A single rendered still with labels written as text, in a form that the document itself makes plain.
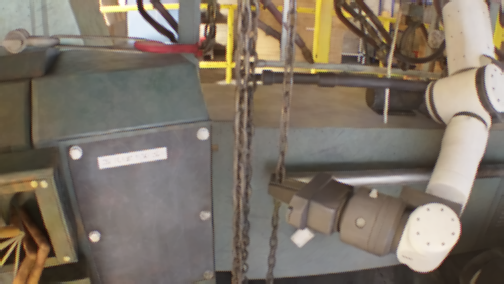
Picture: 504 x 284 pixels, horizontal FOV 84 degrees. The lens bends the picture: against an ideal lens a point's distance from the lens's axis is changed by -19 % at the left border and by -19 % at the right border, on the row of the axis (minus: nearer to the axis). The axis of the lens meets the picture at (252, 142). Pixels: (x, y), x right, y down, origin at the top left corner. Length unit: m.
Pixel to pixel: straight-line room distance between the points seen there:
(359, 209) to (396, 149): 0.67
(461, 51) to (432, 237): 0.34
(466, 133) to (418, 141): 0.61
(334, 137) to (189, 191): 0.59
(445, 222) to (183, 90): 0.39
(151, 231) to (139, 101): 0.20
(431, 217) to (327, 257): 0.86
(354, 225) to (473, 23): 0.41
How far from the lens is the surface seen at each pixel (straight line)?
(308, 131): 0.97
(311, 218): 0.49
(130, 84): 0.49
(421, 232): 0.44
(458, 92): 0.58
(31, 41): 0.55
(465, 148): 0.54
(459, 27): 0.66
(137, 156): 0.47
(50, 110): 0.48
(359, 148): 1.05
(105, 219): 0.51
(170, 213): 0.52
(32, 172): 0.41
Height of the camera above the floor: 0.94
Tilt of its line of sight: 24 degrees down
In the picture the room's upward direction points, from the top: 3 degrees clockwise
